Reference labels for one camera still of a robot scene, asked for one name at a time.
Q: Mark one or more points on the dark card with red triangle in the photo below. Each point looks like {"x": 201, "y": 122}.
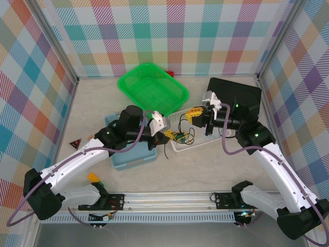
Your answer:
{"x": 75, "y": 144}

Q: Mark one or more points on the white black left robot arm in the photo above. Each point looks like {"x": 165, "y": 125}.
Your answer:
{"x": 77, "y": 157}

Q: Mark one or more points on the black ribbed case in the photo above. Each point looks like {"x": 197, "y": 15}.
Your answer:
{"x": 231, "y": 87}

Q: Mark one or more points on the red cylinder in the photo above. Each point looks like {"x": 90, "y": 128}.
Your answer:
{"x": 170, "y": 73}

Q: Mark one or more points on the green plastic basket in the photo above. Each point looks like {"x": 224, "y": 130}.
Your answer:
{"x": 151, "y": 90}

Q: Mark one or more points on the aluminium frame post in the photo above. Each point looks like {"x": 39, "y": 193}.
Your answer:
{"x": 54, "y": 38}
{"x": 278, "y": 38}

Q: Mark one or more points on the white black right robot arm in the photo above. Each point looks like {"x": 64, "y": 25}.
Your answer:
{"x": 272, "y": 159}

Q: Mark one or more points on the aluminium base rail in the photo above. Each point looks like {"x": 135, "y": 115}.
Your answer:
{"x": 167, "y": 200}

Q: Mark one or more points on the light blue plastic basket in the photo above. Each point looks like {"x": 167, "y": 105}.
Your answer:
{"x": 133, "y": 154}

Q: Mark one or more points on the yellow and green block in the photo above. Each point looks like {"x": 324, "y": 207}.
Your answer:
{"x": 93, "y": 177}

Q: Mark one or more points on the white perforated plastic basket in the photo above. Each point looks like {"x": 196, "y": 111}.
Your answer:
{"x": 195, "y": 145}

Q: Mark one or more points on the small power connector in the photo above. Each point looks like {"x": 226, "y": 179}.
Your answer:
{"x": 108, "y": 217}
{"x": 245, "y": 214}

